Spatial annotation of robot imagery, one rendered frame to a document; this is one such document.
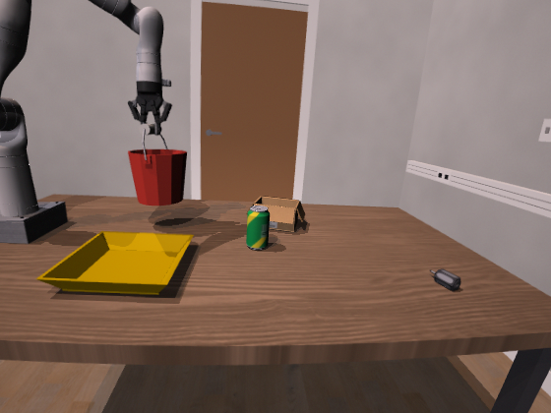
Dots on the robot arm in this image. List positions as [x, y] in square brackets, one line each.
[17, 193]

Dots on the open brown cardboard box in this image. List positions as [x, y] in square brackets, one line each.
[279, 213]

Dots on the green and yellow drink can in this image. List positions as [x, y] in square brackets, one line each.
[258, 223]

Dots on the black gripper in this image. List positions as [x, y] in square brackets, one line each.
[149, 97]

